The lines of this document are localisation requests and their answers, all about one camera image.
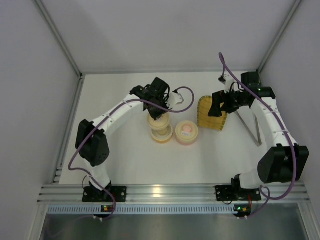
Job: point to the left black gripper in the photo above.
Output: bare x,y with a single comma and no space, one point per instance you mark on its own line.
155,110

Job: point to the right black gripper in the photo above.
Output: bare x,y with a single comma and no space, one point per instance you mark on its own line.
225,102

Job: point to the cream lid orange knob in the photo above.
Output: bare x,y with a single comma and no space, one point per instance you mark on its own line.
160,125

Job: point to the cream lid pink knob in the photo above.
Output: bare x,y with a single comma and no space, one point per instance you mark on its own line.
187,128

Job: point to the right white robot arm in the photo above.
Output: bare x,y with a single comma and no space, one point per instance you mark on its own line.
285,159

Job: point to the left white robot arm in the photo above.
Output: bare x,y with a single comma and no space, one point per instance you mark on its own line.
91,140

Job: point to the yellow lunch bowl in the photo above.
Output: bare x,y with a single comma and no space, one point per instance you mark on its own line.
162,136

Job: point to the pink lunch bowl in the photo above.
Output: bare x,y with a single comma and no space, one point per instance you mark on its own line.
185,140

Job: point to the yellow woven tray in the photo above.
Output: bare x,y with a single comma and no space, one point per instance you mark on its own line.
209,122

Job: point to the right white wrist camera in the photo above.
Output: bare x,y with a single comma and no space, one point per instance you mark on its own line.
228,82

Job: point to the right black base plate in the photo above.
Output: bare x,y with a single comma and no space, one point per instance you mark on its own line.
229,193

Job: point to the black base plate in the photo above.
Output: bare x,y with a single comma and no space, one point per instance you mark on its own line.
229,193
94,195

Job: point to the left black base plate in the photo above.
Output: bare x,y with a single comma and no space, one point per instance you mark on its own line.
94,195

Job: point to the slotted grey cable duct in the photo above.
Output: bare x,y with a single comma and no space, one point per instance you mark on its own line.
140,209

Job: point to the right aluminium frame post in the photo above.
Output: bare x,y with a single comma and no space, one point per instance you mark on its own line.
280,33

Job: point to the aluminium frame post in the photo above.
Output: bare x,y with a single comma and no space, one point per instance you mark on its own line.
39,5
280,33

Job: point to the aluminium mounting rail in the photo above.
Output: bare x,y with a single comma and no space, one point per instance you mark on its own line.
139,193

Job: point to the left aluminium frame post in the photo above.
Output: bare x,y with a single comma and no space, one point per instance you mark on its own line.
39,5

